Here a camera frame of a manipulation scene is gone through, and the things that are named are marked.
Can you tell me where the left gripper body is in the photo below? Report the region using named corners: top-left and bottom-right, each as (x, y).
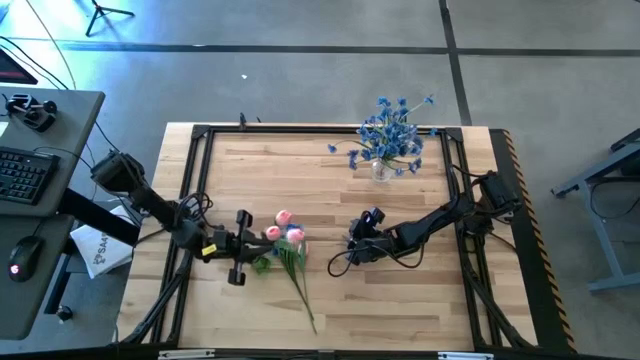
top-left (214, 209), bottom-right (256, 287)

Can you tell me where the black clamp mount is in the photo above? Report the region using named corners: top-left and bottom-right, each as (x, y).
top-left (4, 93), bottom-right (59, 134)

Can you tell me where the black aluminium table frame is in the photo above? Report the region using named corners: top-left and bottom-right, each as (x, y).
top-left (119, 123), bottom-right (539, 350)

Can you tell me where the green glass vase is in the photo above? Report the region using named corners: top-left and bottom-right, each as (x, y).
top-left (251, 253), bottom-right (275, 276)

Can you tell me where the black yellow hazard strip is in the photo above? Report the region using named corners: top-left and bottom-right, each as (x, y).
top-left (488, 128), bottom-right (577, 354)

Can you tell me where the black desk support beam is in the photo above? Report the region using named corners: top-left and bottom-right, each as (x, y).
top-left (57, 188), bottom-right (142, 247)

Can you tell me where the white metal bracket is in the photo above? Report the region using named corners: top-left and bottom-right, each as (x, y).
top-left (157, 348), bottom-right (216, 360)
top-left (437, 351), bottom-right (495, 360)

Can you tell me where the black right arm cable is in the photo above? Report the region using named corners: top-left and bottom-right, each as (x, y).
top-left (327, 238), bottom-right (426, 279)

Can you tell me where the black keyboard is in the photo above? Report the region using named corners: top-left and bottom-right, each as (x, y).
top-left (0, 146), bottom-right (62, 207)

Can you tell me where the pink artificial tulip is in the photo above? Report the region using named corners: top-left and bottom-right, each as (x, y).
top-left (285, 227), bottom-right (319, 335)
top-left (274, 209), bottom-right (301, 281)
top-left (264, 225), bottom-right (296, 281)

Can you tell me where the clear cut-glass vase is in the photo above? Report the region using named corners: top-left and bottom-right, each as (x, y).
top-left (370, 158), bottom-right (396, 184)

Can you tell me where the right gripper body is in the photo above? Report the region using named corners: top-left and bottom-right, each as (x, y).
top-left (347, 219), bottom-right (401, 266)

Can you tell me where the grey metal stand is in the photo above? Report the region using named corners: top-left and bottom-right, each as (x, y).
top-left (550, 128), bottom-right (640, 294)

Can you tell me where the grey desk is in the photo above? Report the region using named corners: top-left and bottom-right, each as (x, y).
top-left (0, 87), bottom-right (106, 341)

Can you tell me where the black tripod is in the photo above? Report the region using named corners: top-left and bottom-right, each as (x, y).
top-left (84, 0), bottom-right (136, 38)

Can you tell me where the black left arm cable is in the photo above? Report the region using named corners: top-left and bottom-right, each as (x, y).
top-left (172, 191), bottom-right (215, 226)

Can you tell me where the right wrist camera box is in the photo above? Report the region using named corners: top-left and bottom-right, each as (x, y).
top-left (360, 206), bottom-right (387, 227)

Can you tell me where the dark laptop with red edge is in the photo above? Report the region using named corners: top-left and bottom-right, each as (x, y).
top-left (0, 47), bottom-right (39, 86)

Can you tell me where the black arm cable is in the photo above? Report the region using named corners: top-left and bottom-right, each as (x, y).
top-left (327, 238), bottom-right (426, 279)
top-left (172, 191), bottom-right (215, 226)

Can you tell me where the black computer mouse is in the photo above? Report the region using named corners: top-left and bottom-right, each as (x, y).
top-left (6, 235), bottom-right (45, 284)

